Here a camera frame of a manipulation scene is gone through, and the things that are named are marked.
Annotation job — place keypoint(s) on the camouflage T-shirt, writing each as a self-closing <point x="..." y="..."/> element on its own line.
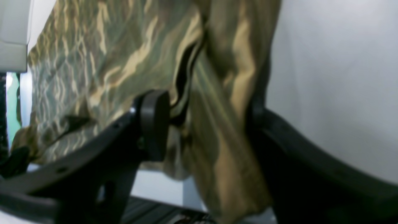
<point x="94" y="56"/>

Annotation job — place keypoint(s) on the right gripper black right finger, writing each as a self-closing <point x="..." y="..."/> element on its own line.
<point x="307" y="185"/>

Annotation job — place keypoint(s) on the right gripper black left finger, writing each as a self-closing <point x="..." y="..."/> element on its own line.
<point x="92" y="185"/>

